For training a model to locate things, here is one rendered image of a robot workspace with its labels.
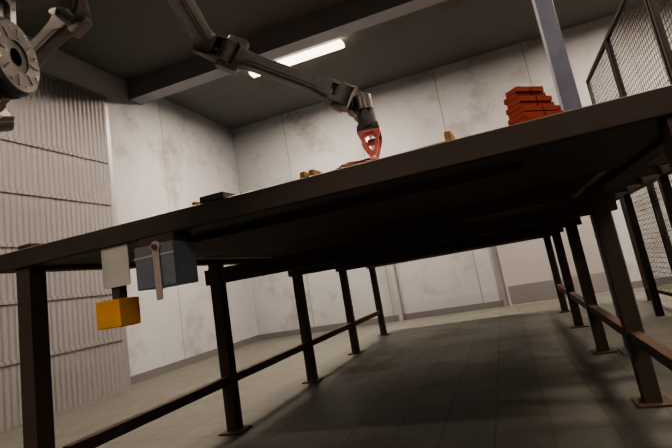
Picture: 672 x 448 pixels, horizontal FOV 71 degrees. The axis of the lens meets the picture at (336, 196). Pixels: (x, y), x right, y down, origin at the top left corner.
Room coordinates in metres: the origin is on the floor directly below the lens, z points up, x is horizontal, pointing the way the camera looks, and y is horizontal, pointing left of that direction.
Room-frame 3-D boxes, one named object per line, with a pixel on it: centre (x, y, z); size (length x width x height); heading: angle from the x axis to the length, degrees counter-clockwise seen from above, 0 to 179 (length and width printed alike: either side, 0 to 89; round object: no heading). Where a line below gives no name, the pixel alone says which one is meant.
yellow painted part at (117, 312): (1.40, 0.69, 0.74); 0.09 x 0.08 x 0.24; 71
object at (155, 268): (1.34, 0.52, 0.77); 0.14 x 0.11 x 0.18; 71
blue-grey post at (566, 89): (2.76, -1.50, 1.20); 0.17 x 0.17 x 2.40; 71
